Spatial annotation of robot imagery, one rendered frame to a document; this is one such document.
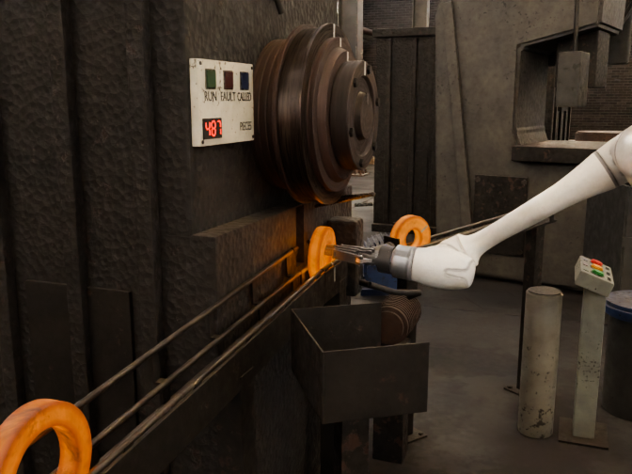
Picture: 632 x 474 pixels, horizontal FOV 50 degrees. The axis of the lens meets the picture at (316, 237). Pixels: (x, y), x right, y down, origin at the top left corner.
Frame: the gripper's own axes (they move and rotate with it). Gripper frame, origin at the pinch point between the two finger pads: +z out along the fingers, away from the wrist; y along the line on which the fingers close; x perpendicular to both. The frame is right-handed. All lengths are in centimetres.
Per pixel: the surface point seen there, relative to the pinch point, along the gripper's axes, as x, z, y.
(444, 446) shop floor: -73, -35, 42
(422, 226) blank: 1, -18, 48
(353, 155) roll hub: 27.6, -9.2, -9.2
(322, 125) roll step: 34.8, -3.1, -16.8
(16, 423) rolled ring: 1, 0, -112
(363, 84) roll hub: 45.2, -6.8, 2.3
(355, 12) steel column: 148, 270, 850
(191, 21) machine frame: 55, 17, -45
